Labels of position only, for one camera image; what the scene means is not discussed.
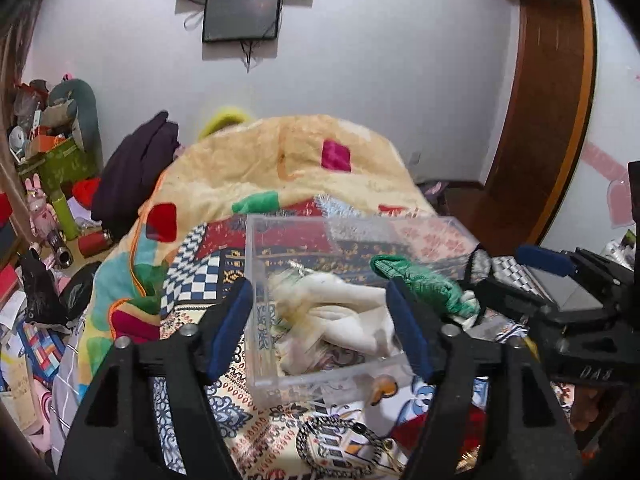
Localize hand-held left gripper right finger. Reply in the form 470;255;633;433
385;275;583;480

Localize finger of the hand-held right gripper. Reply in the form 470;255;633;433
474;276;548;331
516;244;581;281

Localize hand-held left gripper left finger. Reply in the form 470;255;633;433
57;277;256;480

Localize green knitted sock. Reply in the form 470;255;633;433
370;255;482;320

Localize white soft cloth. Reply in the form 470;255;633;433
260;269;402;376

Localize clear plastic box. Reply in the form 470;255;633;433
244;213;482;402

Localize person's right hand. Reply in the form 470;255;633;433
571;385;603;432

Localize black white checkered cloth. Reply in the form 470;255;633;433
464;250;547;311

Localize red can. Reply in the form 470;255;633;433
77;232;114;259

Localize yellow patchwork fleece blanket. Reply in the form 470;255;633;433
79;115;437;378

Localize black plastic bag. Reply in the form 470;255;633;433
19;249;102;327

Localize dark purple garment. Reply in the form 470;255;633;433
91;110;182;242

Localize green bottle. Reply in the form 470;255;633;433
51;189;82;242

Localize red cloth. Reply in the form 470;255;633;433
72;178;104;212

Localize yellow-green fuzzy plush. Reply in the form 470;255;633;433
197;106;252;142

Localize pink rabbit doll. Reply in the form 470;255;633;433
24;174;62;248

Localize green cardboard box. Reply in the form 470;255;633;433
17;137;99;202

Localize green dinosaur plush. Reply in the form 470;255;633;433
46;77;104;162

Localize cluttered side table items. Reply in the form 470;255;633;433
0;0;83;266

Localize black beaded bracelet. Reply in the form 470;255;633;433
297;415;397;472

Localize brown wooden door frame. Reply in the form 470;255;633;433
444;0;599;257

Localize black framed wall panel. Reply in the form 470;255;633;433
202;0;283;44

